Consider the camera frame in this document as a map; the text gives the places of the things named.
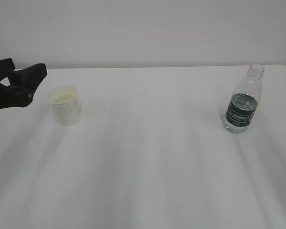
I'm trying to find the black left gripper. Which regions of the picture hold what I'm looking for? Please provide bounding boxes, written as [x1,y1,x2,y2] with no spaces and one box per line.
[0,58,48,109]

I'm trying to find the white paper cup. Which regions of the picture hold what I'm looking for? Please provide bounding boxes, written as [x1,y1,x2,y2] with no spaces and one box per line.
[47,85,80,126]

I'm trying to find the clear green-label water bottle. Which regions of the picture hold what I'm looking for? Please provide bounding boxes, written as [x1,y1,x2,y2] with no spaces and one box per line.
[223,63,265,134]

